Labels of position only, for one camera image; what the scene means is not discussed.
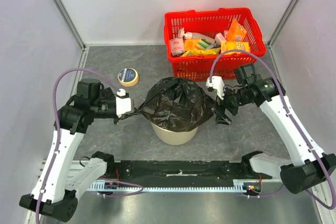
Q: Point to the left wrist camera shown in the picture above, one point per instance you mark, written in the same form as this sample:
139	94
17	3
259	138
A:
124	104

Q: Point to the black trash bag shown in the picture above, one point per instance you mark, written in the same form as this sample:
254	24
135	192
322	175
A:
107	95
177	105

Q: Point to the slotted cable duct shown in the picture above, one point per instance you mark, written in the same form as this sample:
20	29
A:
102	186

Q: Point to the yellow snack bag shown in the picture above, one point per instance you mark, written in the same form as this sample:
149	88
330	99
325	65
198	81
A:
207	52

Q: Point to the yellow snack box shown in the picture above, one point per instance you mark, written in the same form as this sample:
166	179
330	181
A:
231	45

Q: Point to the masking tape roll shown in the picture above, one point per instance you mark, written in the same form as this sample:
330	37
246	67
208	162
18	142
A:
128	77

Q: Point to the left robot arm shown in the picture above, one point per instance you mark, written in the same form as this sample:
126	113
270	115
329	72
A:
54	195

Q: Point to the red plastic basket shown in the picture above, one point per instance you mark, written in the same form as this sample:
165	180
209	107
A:
209	23

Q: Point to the pink small packet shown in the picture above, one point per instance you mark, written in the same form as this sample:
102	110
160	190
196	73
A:
219	39

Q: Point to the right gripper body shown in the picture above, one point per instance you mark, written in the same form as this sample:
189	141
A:
224	106

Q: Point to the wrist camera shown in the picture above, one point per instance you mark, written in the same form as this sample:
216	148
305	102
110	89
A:
124	104
216	83

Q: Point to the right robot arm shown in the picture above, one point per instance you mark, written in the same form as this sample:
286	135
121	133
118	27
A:
304	168

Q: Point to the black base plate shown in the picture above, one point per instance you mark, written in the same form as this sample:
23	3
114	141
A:
181	173

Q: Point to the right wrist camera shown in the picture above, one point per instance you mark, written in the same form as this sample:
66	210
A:
216	83

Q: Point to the pink pouch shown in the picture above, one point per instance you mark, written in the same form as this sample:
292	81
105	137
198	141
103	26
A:
177	46

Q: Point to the orange snack pack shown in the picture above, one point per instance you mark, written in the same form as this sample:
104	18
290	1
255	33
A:
191	44

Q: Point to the beige trash bin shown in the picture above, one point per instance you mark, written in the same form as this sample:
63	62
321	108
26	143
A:
173	138

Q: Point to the orange carton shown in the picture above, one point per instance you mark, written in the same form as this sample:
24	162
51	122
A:
236	32

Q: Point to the green yellow packet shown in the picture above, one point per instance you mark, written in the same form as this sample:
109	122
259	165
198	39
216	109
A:
203	44

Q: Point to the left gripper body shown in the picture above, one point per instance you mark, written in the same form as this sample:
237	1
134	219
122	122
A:
122	117

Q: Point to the pink capped bottle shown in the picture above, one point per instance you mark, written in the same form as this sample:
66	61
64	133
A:
192	35

